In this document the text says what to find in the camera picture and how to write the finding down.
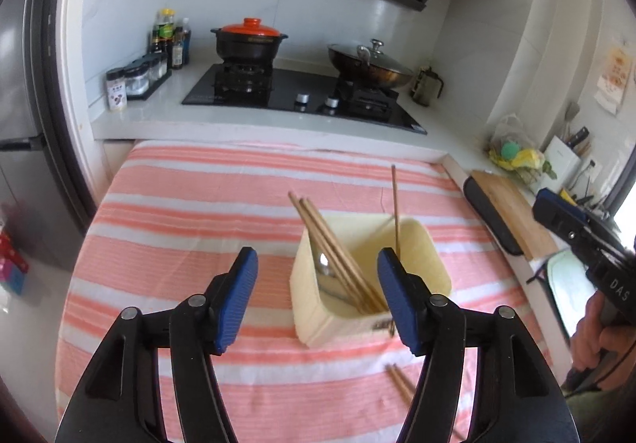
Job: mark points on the glass french press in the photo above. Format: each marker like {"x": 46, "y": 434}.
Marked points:
{"x": 426, "y": 87}

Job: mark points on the clear glass spice jar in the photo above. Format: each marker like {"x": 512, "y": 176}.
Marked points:
{"x": 136, "y": 80}
{"x": 163, "y": 65}
{"x": 152, "y": 70}

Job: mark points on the labelled spice jar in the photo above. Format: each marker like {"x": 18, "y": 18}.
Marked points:
{"x": 117, "y": 92}

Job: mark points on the black gas stove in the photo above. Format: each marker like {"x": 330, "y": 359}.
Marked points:
{"x": 298, "y": 80}

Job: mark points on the person's right hand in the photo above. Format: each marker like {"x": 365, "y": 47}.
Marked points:
{"x": 584, "y": 338}

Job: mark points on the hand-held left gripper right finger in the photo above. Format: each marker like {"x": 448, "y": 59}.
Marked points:
{"x": 400, "y": 304}

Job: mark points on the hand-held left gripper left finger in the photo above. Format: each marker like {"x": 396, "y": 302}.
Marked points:
{"x": 236, "y": 304}

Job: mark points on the clear plastic bag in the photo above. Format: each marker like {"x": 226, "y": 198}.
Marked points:
{"x": 514, "y": 130}

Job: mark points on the row of spice jars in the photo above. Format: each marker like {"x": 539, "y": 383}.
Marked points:
{"x": 159, "y": 84}

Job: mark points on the black clay pot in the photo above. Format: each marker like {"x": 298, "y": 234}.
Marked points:
{"x": 248, "y": 50}

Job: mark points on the green ball sponge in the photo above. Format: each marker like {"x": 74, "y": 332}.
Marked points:
{"x": 509, "y": 150}

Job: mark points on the dark metal wok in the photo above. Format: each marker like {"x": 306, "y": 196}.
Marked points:
{"x": 387, "y": 77}

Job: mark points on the yellow cloth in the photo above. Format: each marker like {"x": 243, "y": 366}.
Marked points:
{"x": 529, "y": 157}

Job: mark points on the pink striped tablecloth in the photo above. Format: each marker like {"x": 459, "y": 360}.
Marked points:
{"x": 198, "y": 204}

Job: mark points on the colourful bag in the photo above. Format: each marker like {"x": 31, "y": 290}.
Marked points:
{"x": 12, "y": 259}

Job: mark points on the person's olive clothing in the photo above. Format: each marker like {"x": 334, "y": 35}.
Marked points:
{"x": 601, "y": 418}

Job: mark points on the green label sauce bottle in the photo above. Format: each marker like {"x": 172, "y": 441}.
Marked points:
{"x": 163, "y": 30}

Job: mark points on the cream ribbed utensil holder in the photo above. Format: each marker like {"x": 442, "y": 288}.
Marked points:
{"x": 318, "y": 318}

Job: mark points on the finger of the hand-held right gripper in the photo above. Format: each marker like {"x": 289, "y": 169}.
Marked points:
{"x": 551, "y": 214}

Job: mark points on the black rimmed tray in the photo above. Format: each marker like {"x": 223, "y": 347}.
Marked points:
{"x": 564, "y": 289}

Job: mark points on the wall calendar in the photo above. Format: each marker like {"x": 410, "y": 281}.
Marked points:
{"x": 616, "y": 75}

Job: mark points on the glass wok lid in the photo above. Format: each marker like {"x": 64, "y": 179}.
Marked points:
{"x": 370, "y": 53}

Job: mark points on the grey refrigerator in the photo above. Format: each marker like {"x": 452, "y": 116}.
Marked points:
{"x": 20, "y": 75}

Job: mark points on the white wall socket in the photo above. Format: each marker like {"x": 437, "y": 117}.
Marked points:
{"x": 595, "y": 166}

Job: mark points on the silver metal spoon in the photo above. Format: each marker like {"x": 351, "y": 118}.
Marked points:
{"x": 325, "y": 269}

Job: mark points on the orange pot lid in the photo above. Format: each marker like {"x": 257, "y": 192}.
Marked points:
{"x": 251, "y": 30}

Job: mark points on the white knife block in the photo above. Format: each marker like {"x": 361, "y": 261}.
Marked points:
{"x": 559, "y": 159}

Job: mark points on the wooden cutting board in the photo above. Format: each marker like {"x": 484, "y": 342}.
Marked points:
{"x": 516, "y": 214}

